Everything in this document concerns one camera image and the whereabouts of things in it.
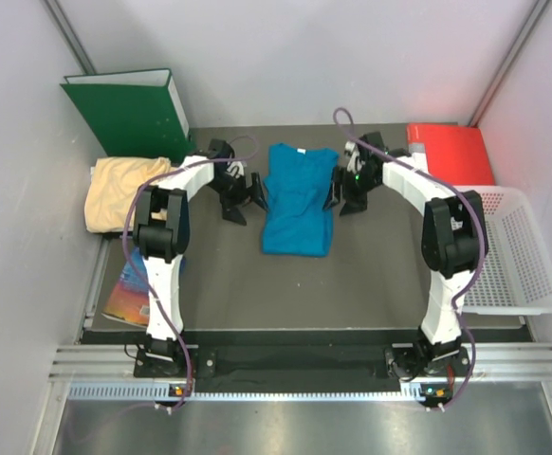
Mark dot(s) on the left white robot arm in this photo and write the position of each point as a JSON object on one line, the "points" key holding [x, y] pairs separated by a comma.
{"points": [[161, 221]]}

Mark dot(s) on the red folder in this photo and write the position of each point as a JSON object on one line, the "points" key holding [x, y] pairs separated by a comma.
{"points": [[455, 154]]}

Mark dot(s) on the colourful book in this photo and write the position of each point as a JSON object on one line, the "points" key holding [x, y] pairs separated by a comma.
{"points": [[131, 301]]}

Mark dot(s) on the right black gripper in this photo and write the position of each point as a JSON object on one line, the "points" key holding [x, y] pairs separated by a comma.
{"points": [[353, 204]]}

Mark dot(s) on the aluminium rail frame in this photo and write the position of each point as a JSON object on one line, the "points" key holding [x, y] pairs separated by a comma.
{"points": [[509, 362]]}

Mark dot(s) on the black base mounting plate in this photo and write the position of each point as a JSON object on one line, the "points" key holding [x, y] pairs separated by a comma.
{"points": [[261, 364]]}

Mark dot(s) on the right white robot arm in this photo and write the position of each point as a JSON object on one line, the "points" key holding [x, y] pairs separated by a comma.
{"points": [[453, 245]]}

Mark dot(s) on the folded cream t shirt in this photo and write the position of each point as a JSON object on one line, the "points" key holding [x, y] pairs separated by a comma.
{"points": [[113, 185]]}

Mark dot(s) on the white plastic basket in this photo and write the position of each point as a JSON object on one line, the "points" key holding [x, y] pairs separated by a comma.
{"points": [[516, 279]]}

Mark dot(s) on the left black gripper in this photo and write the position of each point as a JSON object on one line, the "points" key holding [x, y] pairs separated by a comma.
{"points": [[232, 213]]}

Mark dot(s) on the green ring binder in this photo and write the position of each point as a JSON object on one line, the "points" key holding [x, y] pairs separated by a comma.
{"points": [[133, 114]]}

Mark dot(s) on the blue t shirt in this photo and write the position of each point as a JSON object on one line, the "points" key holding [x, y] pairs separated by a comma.
{"points": [[297, 184]]}

